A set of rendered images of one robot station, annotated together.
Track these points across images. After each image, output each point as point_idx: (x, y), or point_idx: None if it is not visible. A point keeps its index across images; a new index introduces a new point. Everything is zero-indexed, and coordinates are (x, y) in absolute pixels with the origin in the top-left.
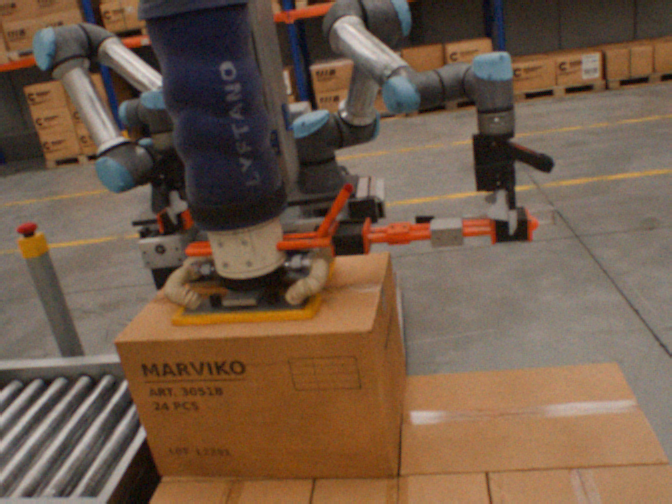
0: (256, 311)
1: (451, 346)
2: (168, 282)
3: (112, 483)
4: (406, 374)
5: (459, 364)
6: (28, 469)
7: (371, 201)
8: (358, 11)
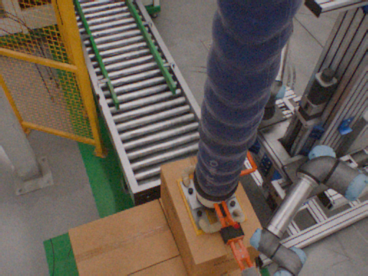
0: (190, 211)
1: (364, 253)
2: (186, 168)
3: (143, 187)
4: (326, 238)
5: (350, 264)
6: (151, 142)
7: (328, 200)
8: (323, 176)
